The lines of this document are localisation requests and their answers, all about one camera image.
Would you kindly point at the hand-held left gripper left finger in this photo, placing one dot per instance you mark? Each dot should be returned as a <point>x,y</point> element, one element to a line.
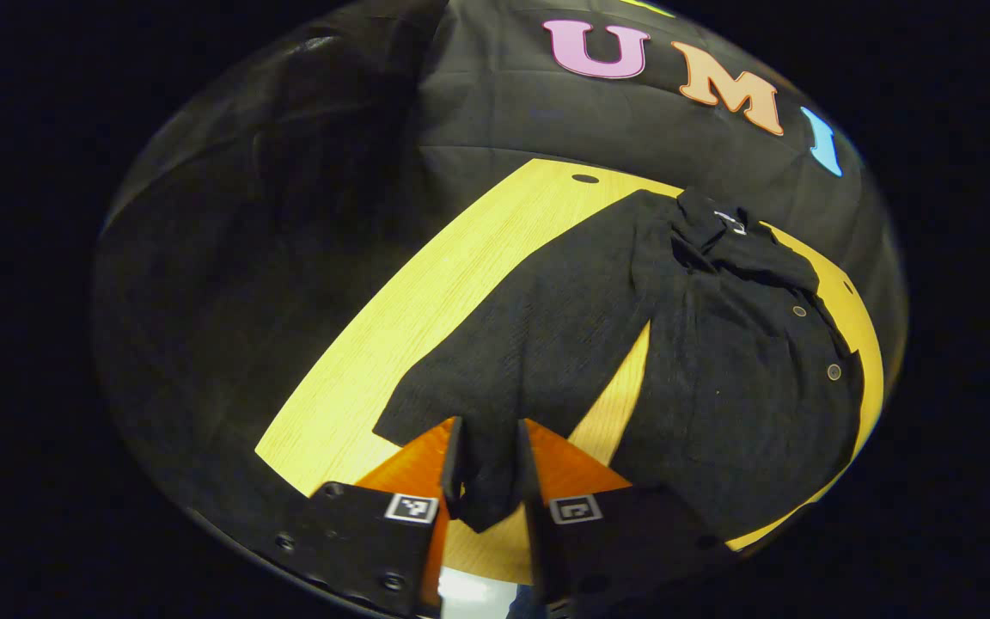
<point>452,468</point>

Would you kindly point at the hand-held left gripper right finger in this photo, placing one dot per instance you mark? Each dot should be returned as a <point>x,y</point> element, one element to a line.
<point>531,481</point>

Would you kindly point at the black button shirt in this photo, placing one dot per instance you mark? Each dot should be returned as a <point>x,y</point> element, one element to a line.
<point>718,387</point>

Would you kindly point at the person's white printed shirt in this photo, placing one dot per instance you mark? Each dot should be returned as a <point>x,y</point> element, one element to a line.
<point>471,593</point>

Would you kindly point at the black backdrop cloth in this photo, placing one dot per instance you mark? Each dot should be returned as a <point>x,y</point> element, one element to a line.
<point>495,120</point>

